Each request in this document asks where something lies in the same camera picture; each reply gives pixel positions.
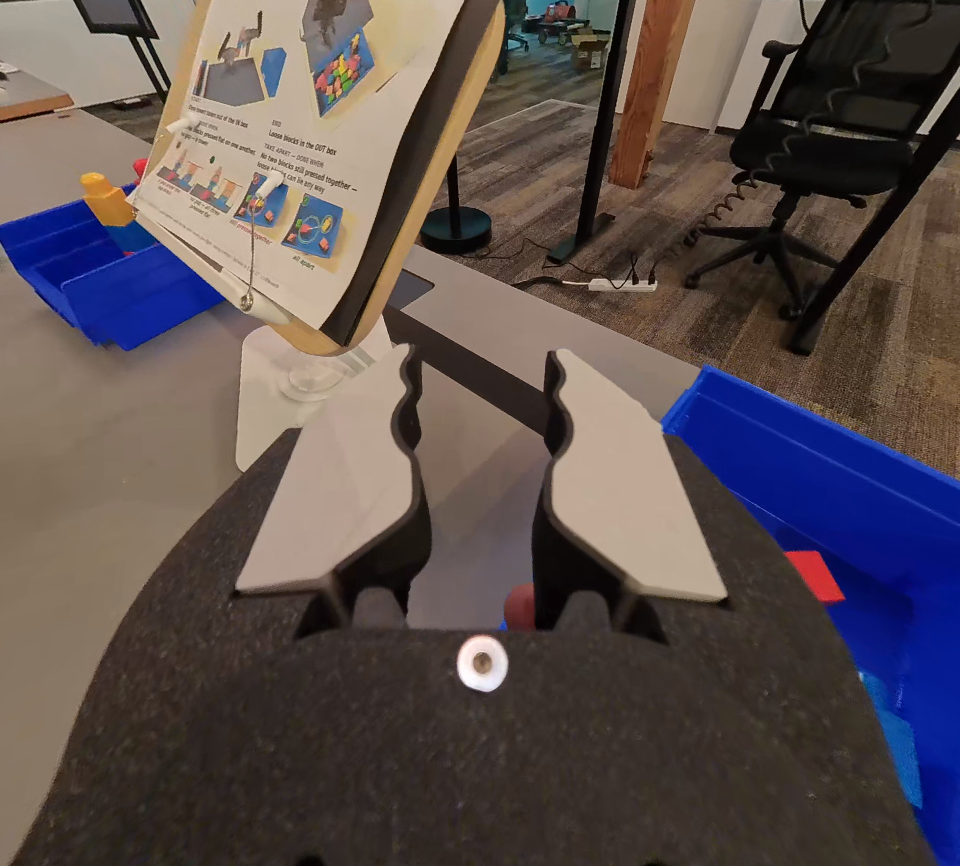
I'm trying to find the wooden post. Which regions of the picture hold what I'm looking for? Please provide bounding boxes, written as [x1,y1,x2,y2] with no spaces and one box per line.
[607,0,706,191]

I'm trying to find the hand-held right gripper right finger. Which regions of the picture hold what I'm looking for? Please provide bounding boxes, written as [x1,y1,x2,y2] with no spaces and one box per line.
[530,347,730,632]

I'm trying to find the blue tagged plastic bin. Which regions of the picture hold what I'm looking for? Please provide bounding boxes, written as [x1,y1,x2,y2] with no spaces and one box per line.
[660,365,960,866]

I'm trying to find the grey desk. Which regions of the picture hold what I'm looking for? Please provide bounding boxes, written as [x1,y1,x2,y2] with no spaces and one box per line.
[0,107,702,854]

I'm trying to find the red wheeled cart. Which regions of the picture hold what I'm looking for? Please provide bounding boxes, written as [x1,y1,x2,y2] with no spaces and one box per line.
[536,0,585,46]

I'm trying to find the blue toy block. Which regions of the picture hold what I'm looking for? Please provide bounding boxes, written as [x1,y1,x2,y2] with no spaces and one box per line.
[855,667,925,811]

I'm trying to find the black coiled cable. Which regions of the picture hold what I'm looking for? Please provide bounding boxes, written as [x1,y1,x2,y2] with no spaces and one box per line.
[678,0,946,260]

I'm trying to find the black round-base stand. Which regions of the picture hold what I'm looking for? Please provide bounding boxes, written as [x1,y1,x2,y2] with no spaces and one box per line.
[420,153,494,254]

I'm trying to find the instruction sheet on board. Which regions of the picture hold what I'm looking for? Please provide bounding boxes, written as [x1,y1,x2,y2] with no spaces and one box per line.
[327,0,558,350]

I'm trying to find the printed instruction sheet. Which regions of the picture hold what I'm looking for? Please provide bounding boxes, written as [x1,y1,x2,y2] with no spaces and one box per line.
[133,0,520,329]

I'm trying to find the instruction sheet on stand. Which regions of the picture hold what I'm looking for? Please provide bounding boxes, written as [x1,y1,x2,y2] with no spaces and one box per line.
[180,0,509,475]

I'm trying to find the yellow toy block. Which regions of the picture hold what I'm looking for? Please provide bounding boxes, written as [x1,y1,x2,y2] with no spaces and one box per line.
[80,172,141,228]

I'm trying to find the cardboard box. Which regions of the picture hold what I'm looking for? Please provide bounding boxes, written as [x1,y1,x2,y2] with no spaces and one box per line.
[570,29,611,71]

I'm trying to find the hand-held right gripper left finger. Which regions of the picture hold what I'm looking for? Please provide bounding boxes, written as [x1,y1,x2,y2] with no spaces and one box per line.
[234,344,434,629]

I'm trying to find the black office chair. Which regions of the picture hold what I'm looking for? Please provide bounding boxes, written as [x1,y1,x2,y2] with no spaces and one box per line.
[684,0,935,321]

